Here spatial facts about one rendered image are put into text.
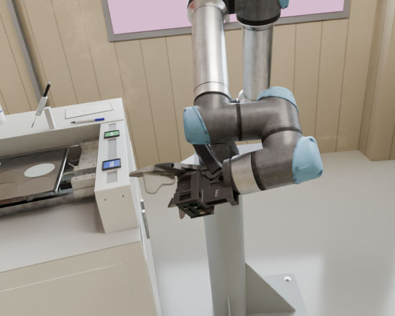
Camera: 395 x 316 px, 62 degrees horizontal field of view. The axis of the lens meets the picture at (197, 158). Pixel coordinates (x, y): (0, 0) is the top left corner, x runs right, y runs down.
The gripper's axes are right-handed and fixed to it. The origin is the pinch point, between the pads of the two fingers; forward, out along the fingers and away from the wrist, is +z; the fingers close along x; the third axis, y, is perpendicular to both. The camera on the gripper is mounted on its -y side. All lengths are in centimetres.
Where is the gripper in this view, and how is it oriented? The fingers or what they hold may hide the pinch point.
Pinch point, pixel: (149, 189)
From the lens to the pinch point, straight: 73.0
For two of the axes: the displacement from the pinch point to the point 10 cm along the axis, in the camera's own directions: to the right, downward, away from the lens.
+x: 4.6, 5.2, 7.1
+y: -0.3, 8.1, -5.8
